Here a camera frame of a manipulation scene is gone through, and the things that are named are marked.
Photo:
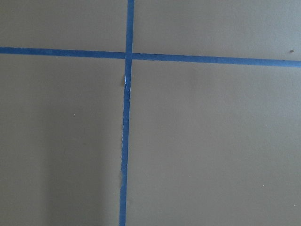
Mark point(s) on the blue tape grid lines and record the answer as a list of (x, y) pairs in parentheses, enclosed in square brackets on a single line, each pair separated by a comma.
[(150, 112)]

